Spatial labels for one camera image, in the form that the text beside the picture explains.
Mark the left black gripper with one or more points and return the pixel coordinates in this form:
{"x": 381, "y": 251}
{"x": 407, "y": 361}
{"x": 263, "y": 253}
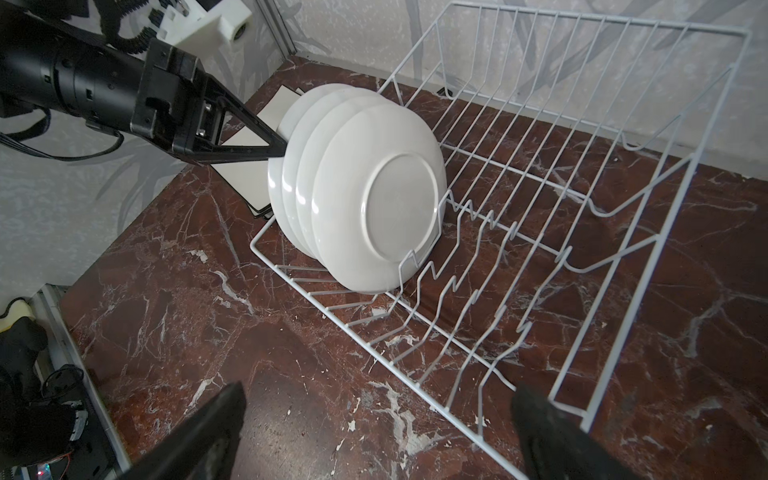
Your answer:
{"x": 161, "y": 99}

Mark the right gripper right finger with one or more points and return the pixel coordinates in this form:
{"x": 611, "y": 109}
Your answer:
{"x": 555, "y": 448}

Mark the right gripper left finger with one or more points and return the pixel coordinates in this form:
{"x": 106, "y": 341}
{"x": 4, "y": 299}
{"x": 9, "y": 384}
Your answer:
{"x": 204, "y": 446}

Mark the square white plate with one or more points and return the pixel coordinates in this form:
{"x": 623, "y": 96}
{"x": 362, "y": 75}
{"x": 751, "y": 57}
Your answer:
{"x": 249, "y": 179}

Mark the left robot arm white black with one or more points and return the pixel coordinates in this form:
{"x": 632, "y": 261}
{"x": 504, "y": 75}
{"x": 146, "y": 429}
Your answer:
{"x": 126, "y": 26}

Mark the left green circuit board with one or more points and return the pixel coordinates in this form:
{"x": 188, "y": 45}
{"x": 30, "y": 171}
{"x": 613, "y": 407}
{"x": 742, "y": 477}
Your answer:
{"x": 46, "y": 471}

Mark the black glove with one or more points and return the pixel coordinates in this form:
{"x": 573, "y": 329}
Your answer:
{"x": 33, "y": 429}

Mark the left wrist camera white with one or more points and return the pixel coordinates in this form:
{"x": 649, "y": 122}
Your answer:
{"x": 202, "y": 27}

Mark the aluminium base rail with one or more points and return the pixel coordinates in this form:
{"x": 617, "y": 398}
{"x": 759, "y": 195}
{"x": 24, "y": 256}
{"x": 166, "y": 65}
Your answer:
{"x": 98, "y": 452}

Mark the white wire dish rack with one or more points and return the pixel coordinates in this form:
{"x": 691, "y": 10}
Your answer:
{"x": 570, "y": 140}

